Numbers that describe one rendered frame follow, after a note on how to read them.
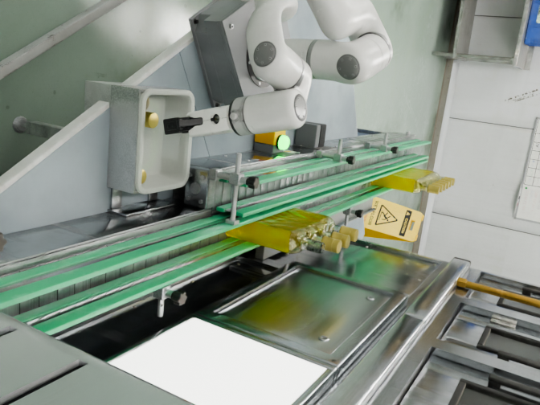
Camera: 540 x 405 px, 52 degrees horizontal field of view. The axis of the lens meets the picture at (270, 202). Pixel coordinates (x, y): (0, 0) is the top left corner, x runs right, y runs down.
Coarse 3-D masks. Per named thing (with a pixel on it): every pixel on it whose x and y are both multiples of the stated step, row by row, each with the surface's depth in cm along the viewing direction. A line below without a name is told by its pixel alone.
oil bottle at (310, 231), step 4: (272, 216) 147; (272, 220) 143; (276, 220) 144; (280, 220) 144; (284, 220) 144; (288, 220) 145; (288, 224) 141; (292, 224) 142; (296, 224) 142; (300, 224) 142; (304, 224) 143; (304, 228) 139; (308, 228) 140; (312, 228) 141; (308, 232) 139; (312, 232) 139; (316, 232) 141; (308, 236) 138; (312, 236) 139
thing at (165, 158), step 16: (144, 96) 113; (160, 96) 127; (176, 96) 127; (192, 96) 126; (144, 112) 113; (160, 112) 128; (176, 112) 129; (144, 128) 114; (160, 128) 130; (144, 144) 126; (160, 144) 131; (176, 144) 130; (144, 160) 127; (160, 160) 132; (176, 160) 131; (160, 176) 131; (176, 176) 131; (144, 192) 119
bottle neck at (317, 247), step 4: (304, 240) 134; (308, 240) 134; (312, 240) 133; (316, 240) 134; (304, 244) 134; (308, 244) 133; (312, 244) 133; (316, 244) 132; (320, 244) 132; (324, 244) 133; (304, 248) 134; (308, 248) 133; (312, 248) 133; (316, 248) 132; (320, 248) 132; (324, 248) 134; (316, 252) 133; (320, 252) 132
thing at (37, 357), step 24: (0, 312) 38; (0, 336) 36; (24, 336) 35; (48, 336) 36; (0, 360) 32; (24, 360) 33; (48, 360) 33; (72, 360) 33; (96, 360) 33; (0, 384) 30; (24, 384) 30; (48, 384) 30; (72, 384) 31; (96, 384) 31; (120, 384) 31; (144, 384) 32
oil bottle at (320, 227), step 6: (276, 216) 149; (282, 216) 148; (288, 216) 149; (294, 216) 150; (300, 222) 145; (306, 222) 146; (312, 222) 146; (318, 222) 147; (318, 228) 144; (324, 228) 145; (318, 234) 143
